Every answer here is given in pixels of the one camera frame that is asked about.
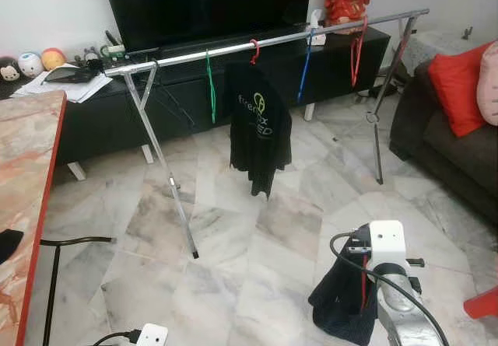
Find navy garment orange collar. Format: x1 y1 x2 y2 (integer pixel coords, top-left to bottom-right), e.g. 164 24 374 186
307 251 384 346

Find blue plastic hanger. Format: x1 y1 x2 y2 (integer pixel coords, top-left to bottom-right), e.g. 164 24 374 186
295 27 317 105

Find green plastic hanger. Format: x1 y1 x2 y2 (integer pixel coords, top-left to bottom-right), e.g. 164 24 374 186
204 49 219 125

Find red plastic hanger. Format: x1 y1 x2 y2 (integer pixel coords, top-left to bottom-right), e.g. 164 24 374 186
348 16 369 89
247 38 262 66

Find red plastic stool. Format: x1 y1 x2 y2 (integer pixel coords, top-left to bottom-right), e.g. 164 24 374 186
463 285 498 320

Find brown fabric sofa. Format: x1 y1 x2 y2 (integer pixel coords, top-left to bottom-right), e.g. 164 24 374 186
388 57 498 229

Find red cushion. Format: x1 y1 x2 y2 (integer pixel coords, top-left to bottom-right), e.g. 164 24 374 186
426 40 497 139

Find pink plush cushion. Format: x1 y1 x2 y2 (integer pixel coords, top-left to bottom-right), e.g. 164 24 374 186
475 40 498 128

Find black t-shirt green print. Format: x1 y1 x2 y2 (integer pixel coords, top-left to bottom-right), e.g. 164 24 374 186
223 59 293 200

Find white lace cloth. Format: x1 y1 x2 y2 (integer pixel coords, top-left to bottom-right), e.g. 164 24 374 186
400 27 469 76

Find pink white tissue box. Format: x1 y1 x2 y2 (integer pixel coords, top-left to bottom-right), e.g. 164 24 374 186
307 9 328 47

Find red laughing buddha statue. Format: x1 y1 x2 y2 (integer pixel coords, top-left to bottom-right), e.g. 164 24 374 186
324 0 381 35

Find silver metal clothes rack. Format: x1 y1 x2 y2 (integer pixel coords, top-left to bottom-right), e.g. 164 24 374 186
103 7 431 260

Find black flat television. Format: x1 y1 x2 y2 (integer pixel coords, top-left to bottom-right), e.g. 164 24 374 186
100 0 314 54

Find black low tv cabinet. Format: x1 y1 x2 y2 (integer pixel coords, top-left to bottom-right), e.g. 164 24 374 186
54 26 392 182

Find green white small toy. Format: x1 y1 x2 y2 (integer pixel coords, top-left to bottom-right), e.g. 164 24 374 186
100 41 128 61

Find white paper sheets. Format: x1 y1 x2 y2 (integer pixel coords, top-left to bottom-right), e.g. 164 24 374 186
11 69 114 105

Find black flat pouch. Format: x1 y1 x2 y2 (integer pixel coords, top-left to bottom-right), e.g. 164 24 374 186
42 61 103 85

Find marble table red edge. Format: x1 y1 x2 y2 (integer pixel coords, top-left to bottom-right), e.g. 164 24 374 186
0 89 69 346

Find black cloth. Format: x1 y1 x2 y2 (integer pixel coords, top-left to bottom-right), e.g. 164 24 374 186
0 228 25 266

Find white round plush toy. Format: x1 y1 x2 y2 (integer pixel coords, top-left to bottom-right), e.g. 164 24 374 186
17 51 44 79

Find dark round plush toy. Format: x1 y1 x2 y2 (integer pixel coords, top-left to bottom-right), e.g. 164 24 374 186
0 55 21 83

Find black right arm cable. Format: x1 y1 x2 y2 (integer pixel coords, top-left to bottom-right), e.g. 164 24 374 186
328 231 451 346

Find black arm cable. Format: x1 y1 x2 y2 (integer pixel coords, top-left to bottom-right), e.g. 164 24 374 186
328 231 451 346
91 328 142 346

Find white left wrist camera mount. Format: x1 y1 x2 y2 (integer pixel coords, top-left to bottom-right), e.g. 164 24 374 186
134 323 170 346

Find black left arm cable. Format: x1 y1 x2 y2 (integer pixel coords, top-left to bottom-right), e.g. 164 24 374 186
91 328 142 346

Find black metal chair frame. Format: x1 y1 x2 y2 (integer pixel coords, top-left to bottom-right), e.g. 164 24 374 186
39 235 118 346

